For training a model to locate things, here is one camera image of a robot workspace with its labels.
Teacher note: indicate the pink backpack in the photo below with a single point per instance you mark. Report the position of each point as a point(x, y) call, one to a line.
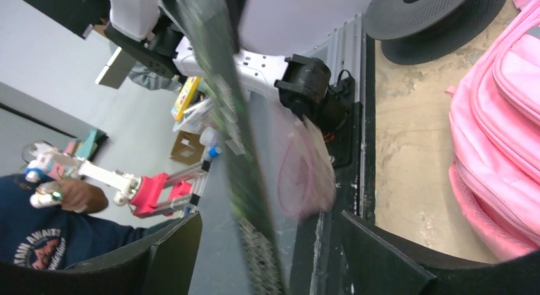
point(494, 122)

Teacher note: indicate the yellow box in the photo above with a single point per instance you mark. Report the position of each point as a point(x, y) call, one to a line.
point(185, 97)

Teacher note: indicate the person in navy shirt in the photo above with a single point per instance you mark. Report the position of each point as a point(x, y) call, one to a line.
point(54, 238)

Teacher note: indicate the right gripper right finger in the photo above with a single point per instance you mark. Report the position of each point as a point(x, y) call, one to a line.
point(380, 262)

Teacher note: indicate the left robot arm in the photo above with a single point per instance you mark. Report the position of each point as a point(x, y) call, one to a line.
point(176, 39)

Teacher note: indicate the cardboard box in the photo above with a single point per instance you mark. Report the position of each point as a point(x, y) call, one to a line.
point(187, 148)

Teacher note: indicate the clear plastic bag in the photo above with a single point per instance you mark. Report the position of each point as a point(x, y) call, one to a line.
point(305, 180)

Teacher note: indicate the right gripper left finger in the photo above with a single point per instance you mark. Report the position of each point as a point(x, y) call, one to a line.
point(162, 263)

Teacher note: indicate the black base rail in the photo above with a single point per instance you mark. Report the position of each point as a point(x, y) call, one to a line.
point(318, 263)

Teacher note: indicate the green book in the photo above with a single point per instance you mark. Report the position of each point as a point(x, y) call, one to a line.
point(236, 137)

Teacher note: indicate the grey tape roll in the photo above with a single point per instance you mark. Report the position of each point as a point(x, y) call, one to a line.
point(418, 31)

